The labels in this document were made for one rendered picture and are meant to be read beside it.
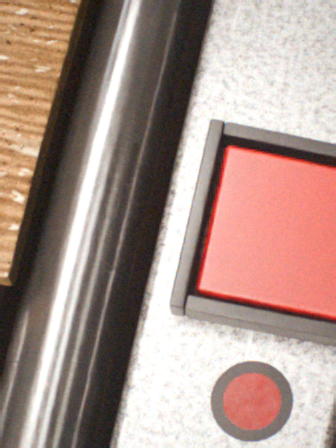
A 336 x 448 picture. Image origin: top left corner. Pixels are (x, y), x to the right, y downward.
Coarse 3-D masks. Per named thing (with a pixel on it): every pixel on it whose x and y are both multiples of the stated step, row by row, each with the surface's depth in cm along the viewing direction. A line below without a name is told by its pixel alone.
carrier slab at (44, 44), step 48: (0, 0) 48; (48, 0) 48; (0, 48) 47; (48, 48) 47; (0, 96) 46; (48, 96) 46; (0, 144) 46; (48, 144) 47; (0, 192) 45; (0, 240) 45
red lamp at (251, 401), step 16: (240, 384) 45; (256, 384) 45; (272, 384) 45; (224, 400) 45; (240, 400) 45; (256, 400) 45; (272, 400) 45; (240, 416) 45; (256, 416) 45; (272, 416) 45
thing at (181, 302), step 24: (216, 120) 46; (216, 144) 46; (240, 144) 47; (264, 144) 46; (288, 144) 46; (312, 144) 46; (216, 168) 46; (192, 216) 45; (192, 240) 45; (192, 264) 45; (192, 312) 45; (216, 312) 44; (240, 312) 44; (264, 312) 44; (288, 336) 45; (312, 336) 44
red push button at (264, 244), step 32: (224, 160) 46; (256, 160) 46; (288, 160) 46; (224, 192) 46; (256, 192) 46; (288, 192) 46; (320, 192) 46; (224, 224) 45; (256, 224) 45; (288, 224) 45; (320, 224) 45; (224, 256) 45; (256, 256) 45; (288, 256) 45; (320, 256) 45; (224, 288) 45; (256, 288) 45; (288, 288) 45; (320, 288) 45
